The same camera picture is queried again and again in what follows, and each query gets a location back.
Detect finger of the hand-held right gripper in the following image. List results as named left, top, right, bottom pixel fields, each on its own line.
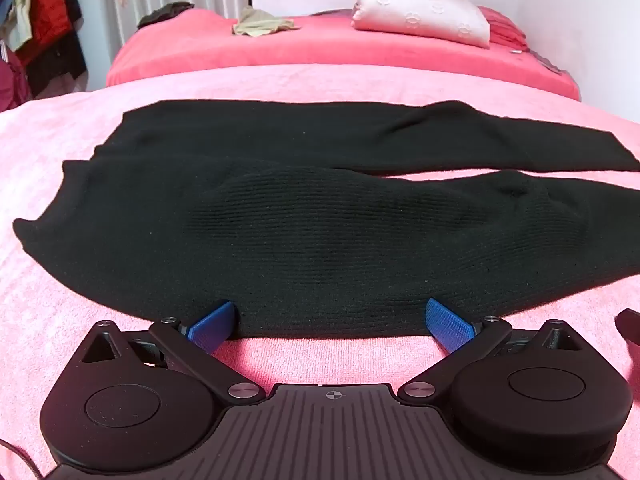
left=615, top=309, right=640, bottom=347

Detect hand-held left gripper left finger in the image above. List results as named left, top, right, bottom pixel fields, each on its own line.
left=77, top=300, right=265, bottom=406

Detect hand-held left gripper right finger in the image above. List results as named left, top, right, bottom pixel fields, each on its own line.
left=398, top=298, right=589, bottom=405

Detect black knit pants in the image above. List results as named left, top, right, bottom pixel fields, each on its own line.
left=12, top=99, right=640, bottom=340

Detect purple grey cloth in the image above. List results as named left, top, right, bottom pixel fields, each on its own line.
left=529, top=50, right=571, bottom=77

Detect red bed with blanket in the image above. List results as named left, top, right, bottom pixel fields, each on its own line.
left=105, top=8, right=581, bottom=101

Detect red folded blanket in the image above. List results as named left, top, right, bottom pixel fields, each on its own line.
left=477, top=6, right=530, bottom=53

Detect beige crumpled cloth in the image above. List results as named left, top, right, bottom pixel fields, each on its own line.
left=232, top=6, right=301, bottom=38

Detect black hanging coat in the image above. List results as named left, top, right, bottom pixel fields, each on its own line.
left=50, top=0, right=88, bottom=81

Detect dark crumpled cloth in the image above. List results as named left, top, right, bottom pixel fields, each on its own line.
left=137, top=2, right=195, bottom=29

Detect pale pink pillow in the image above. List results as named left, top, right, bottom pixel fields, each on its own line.
left=351, top=0, right=491, bottom=50

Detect red hanging jacket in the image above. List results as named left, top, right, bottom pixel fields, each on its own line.
left=29, top=0, right=71, bottom=53

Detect pale hanging garment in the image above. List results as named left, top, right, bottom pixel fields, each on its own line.
left=9, top=0, right=35, bottom=52

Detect black cable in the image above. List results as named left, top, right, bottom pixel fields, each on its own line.
left=0, top=439, right=45, bottom=480

